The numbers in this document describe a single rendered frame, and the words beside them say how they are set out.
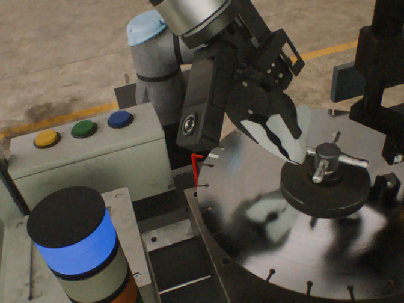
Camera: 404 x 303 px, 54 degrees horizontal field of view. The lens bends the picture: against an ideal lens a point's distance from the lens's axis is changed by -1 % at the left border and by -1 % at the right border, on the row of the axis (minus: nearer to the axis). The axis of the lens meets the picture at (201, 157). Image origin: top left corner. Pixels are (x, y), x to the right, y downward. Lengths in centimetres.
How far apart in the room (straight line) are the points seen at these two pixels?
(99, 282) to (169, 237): 47
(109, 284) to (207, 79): 23
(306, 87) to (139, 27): 171
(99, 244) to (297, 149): 30
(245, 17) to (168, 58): 54
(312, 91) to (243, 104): 205
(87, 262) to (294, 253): 27
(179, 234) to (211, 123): 37
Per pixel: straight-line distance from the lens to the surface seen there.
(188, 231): 73
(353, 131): 62
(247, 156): 57
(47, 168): 74
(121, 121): 76
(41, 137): 78
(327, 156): 49
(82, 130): 76
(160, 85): 101
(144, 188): 80
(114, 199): 61
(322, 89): 253
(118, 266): 26
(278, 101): 43
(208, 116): 39
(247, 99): 45
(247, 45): 45
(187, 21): 41
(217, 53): 42
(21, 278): 58
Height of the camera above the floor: 132
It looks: 41 degrees down
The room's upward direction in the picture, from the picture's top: 8 degrees counter-clockwise
